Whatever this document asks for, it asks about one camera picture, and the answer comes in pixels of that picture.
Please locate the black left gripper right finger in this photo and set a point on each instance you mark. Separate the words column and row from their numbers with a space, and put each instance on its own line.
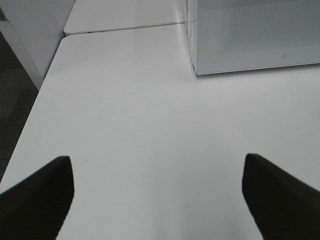
column 282, row 206

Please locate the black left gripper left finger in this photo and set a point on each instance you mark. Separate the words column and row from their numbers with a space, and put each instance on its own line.
column 36, row 207

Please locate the white microwave oven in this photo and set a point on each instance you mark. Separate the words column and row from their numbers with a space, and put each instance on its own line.
column 239, row 35

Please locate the white adjacent table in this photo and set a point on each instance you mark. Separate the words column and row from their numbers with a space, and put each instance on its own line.
column 94, row 16

